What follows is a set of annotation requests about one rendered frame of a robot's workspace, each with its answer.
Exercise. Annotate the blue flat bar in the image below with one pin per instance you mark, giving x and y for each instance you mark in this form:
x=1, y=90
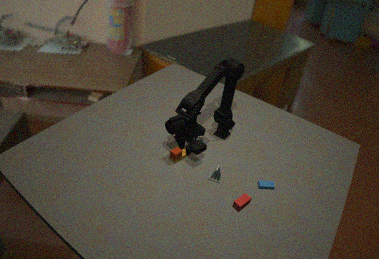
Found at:
x=266, y=185

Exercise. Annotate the red rectangular block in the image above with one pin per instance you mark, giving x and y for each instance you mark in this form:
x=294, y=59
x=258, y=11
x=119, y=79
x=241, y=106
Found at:
x=242, y=202

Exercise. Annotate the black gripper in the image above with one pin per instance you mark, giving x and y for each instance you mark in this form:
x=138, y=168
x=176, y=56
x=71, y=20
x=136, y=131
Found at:
x=187, y=135

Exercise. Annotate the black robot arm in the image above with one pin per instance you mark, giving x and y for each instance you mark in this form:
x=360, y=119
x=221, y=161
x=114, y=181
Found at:
x=232, y=70

